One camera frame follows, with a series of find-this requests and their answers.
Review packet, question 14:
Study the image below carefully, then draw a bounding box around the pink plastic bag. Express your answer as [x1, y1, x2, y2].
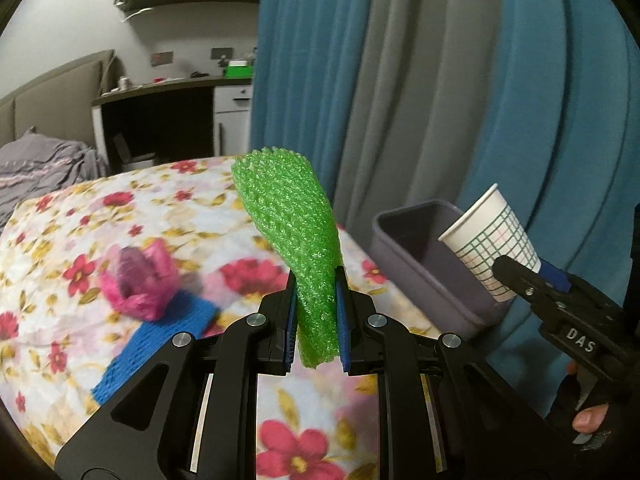
[98, 238, 182, 322]

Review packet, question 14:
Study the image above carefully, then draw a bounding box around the blue curtain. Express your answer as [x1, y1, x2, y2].
[249, 0, 380, 228]
[450, 0, 640, 378]

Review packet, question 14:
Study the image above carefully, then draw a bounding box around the green box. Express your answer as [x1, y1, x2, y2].
[224, 60, 255, 80]

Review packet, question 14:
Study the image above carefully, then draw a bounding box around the white waste basket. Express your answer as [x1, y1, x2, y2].
[114, 132, 157, 172]

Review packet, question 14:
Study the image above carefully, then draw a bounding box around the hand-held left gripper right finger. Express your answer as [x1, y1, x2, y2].
[334, 265, 578, 480]

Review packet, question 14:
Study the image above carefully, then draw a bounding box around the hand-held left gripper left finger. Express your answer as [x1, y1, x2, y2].
[55, 270, 298, 480]

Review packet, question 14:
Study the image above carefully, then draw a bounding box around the white grid-print paper cup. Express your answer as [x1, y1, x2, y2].
[437, 183, 542, 303]

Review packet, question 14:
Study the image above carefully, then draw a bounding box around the blue foam net sleeve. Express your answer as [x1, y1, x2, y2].
[90, 292, 221, 406]

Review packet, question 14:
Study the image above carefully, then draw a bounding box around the grey plastic bin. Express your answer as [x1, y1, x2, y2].
[370, 200, 516, 342]

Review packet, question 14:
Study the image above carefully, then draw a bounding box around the person's right hand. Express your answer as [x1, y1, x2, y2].
[545, 360, 640, 480]

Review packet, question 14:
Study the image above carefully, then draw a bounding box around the taupe padded headboard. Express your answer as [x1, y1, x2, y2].
[0, 49, 117, 150]

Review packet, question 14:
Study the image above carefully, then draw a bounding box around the floral tablecloth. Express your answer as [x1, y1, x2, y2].
[0, 155, 453, 480]

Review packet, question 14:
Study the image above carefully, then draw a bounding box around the white cable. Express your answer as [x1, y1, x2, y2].
[121, 5, 157, 24]

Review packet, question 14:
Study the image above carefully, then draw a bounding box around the green foam net sleeve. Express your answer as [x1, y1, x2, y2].
[231, 147, 344, 368]

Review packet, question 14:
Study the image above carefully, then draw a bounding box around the dark-topped white desk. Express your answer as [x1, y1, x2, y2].
[90, 77, 256, 176]

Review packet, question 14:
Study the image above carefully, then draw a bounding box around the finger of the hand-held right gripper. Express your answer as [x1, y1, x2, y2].
[537, 259, 573, 295]
[492, 255, 557, 322]

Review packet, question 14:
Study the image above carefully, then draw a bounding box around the grey curtain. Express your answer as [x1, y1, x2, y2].
[320, 0, 507, 231]

